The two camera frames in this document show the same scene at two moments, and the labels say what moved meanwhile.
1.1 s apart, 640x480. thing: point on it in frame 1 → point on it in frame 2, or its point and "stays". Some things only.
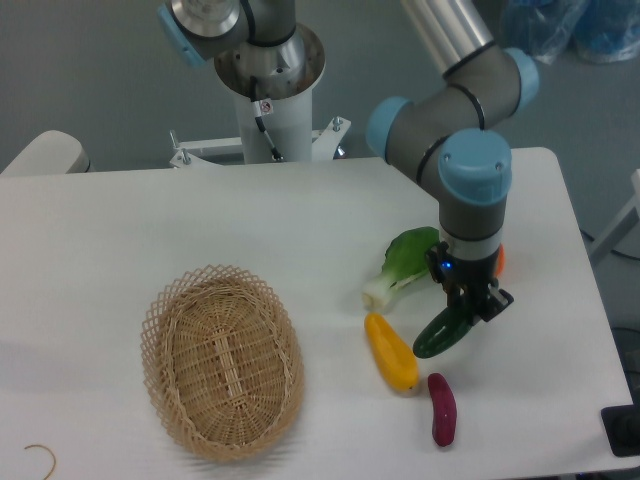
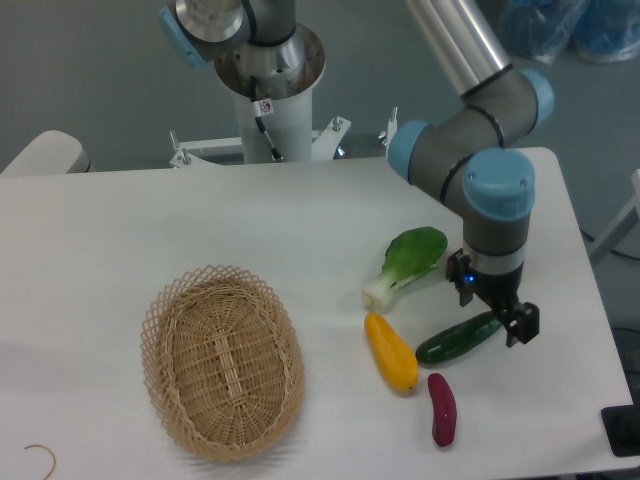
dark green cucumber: x=443 y=330 → x=459 y=337
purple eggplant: x=444 y=405 stays
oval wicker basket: x=224 y=361 stays
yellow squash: x=394 y=355 stays
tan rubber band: x=55 y=462 stays
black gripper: x=457 y=274 → x=499 y=290
